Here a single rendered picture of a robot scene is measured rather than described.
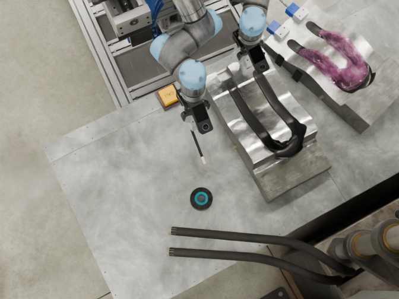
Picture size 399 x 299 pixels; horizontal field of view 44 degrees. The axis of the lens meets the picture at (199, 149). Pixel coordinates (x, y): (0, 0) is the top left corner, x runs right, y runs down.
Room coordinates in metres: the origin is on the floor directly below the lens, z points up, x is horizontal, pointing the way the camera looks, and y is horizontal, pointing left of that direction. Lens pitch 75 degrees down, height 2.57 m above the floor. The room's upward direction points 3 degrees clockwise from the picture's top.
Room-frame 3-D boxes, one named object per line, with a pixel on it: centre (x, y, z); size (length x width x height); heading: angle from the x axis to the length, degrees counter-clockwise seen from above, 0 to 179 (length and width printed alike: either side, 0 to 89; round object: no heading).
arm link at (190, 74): (0.57, 0.03, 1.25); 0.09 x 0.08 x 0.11; 46
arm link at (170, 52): (0.65, 0.09, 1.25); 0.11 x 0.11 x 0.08; 46
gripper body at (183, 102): (0.58, 0.03, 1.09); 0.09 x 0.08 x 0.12; 31
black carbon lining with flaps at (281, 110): (0.60, -0.23, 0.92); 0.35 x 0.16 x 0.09; 31
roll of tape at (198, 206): (0.30, -0.02, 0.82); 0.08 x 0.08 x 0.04
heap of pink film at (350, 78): (0.84, -0.49, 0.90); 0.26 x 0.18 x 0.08; 48
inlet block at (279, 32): (0.97, -0.25, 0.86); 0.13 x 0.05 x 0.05; 48
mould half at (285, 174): (0.58, -0.23, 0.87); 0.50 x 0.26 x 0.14; 31
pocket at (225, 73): (0.75, -0.07, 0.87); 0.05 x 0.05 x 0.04; 31
